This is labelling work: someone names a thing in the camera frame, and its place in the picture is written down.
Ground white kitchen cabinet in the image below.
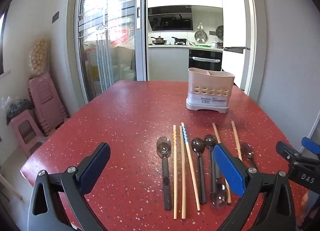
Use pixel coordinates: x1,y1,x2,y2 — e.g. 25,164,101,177
148,45,190,81

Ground bag of yellow balls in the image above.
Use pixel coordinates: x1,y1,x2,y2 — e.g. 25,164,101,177
28,37,51,76

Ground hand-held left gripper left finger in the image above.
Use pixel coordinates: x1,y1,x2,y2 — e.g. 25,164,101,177
27,142,111,231

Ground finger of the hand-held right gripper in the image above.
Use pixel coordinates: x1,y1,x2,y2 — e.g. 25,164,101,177
276,141,320,170
301,137,320,156

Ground hanging metal steamer rack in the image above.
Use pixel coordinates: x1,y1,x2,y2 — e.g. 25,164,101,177
194,22,208,43

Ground black range hood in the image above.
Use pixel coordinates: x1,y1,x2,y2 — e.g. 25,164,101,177
147,6,194,31

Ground black built-in oven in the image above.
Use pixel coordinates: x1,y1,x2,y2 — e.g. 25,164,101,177
189,49,223,71

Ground blue patterned wooden chopstick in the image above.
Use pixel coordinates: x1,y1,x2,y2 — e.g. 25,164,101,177
181,122,201,211

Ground sliding glass door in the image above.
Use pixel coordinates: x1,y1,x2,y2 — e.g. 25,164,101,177
74,0,148,102

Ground black plastic bag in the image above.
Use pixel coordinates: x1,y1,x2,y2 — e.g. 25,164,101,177
1,97,34,125

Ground pink plastic stool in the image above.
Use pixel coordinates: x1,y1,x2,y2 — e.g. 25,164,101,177
9,110,46,158

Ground beige plastic utensil holder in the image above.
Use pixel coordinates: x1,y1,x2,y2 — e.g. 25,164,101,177
186,67,235,114

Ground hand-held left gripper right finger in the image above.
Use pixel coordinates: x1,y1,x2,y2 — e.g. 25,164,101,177
213,144,296,231

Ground dark translucent plastic spoon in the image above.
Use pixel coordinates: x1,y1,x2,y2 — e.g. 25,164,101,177
210,165,229,209
191,137,207,203
241,142,258,169
203,134,218,194
157,136,173,210

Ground cooking pot with lid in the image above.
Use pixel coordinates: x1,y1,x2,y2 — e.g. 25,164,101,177
151,36,168,45

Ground stack of pink stools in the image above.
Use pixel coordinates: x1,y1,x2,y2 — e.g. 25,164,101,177
27,73,69,137

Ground white refrigerator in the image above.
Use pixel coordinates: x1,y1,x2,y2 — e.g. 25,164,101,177
218,0,253,90

